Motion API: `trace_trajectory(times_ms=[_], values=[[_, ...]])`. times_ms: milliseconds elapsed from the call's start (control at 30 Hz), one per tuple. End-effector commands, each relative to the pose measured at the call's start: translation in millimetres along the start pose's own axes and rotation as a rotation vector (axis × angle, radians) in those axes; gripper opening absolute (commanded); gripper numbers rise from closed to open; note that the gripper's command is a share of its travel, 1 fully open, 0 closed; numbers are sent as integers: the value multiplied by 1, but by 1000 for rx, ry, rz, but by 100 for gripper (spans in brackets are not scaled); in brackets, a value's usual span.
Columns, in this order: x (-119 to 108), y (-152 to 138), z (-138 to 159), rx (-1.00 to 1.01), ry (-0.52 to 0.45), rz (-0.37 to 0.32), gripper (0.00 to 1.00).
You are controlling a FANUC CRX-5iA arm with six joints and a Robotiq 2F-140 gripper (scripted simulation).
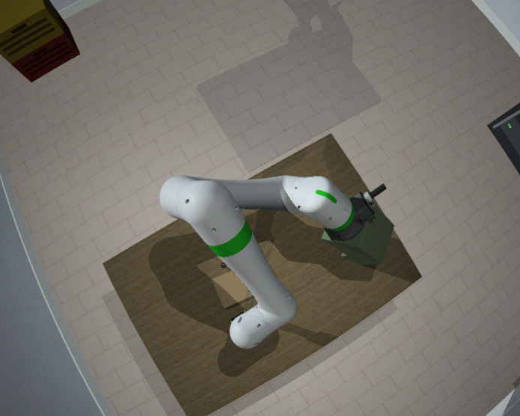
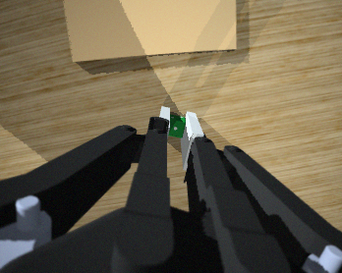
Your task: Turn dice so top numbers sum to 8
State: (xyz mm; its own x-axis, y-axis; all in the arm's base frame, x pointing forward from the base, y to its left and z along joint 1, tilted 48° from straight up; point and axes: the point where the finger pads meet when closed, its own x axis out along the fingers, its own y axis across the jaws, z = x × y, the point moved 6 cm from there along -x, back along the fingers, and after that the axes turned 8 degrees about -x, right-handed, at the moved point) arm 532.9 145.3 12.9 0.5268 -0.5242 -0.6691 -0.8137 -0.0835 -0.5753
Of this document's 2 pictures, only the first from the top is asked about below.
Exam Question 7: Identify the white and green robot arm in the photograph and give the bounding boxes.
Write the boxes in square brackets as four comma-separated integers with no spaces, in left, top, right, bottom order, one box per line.
[159,175,386,349]

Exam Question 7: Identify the tan flat mat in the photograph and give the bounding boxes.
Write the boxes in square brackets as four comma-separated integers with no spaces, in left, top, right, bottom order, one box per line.
[212,271,252,308]

